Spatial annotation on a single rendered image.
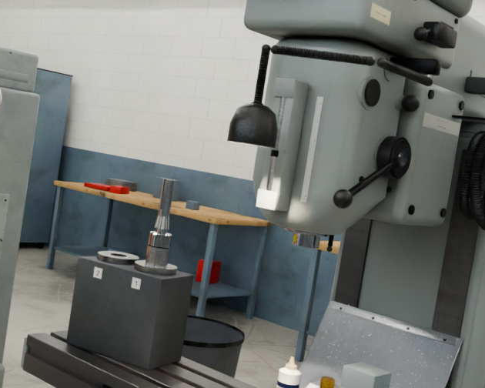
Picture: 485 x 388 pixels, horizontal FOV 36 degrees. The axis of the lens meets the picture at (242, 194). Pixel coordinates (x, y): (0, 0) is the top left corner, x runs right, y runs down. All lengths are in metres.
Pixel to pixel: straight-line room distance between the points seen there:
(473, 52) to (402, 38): 0.30
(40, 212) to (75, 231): 0.44
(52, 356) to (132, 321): 0.20
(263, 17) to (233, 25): 5.99
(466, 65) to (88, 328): 0.93
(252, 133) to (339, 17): 0.23
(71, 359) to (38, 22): 8.27
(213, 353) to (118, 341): 1.63
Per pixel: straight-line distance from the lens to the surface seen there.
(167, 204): 1.54
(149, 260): 1.55
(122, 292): 1.55
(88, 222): 8.44
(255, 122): 1.07
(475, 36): 1.52
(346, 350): 1.65
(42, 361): 1.66
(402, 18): 1.25
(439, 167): 1.42
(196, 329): 3.58
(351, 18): 1.15
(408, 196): 1.33
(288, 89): 1.19
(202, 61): 7.42
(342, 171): 1.19
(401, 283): 1.62
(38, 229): 8.69
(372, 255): 1.66
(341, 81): 1.19
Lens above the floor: 1.42
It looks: 3 degrees down
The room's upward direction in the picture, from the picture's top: 9 degrees clockwise
